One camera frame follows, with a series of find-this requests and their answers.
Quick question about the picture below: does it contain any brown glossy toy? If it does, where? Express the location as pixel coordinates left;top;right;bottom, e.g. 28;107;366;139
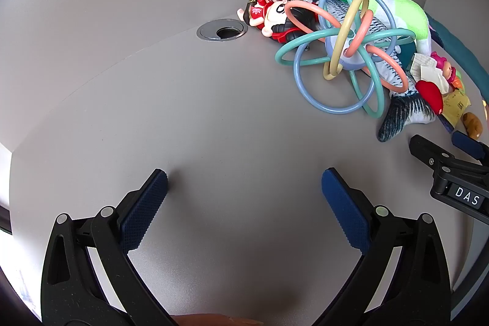
460;112;484;139

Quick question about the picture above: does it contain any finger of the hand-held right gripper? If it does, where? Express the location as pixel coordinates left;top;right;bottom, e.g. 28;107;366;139
453;131;489;161
409;134;489;178

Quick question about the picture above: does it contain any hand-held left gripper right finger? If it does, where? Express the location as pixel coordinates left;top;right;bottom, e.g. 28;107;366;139
313;167;453;326

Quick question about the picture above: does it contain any red black panda figurine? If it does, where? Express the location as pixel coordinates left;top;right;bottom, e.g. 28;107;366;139
237;0;325;44

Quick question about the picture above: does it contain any colourful ring rattle toy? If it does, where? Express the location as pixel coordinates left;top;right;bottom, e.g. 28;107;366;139
275;0;417;118

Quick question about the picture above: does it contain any teal bed blanket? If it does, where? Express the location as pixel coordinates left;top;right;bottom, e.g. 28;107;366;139
424;13;489;101

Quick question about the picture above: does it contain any yellow paper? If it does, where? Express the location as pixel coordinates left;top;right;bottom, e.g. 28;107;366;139
439;89;471;120

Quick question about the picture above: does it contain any red heart plush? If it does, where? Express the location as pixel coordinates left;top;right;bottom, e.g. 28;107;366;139
415;79;444;116

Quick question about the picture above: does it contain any grey fish plush toy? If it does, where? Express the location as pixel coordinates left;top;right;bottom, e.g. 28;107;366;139
303;0;436;142

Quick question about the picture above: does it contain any green white plush toy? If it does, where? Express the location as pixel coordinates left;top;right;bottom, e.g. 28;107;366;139
314;0;432;55

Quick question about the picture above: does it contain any small colourful doll figure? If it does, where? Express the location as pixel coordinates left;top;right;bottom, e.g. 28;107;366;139
430;51;465;90

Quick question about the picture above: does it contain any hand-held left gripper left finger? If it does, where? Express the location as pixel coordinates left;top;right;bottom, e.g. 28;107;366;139
40;169;180;326

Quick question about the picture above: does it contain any silver desk cable grommet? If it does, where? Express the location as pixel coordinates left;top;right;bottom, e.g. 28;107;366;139
196;19;247;42

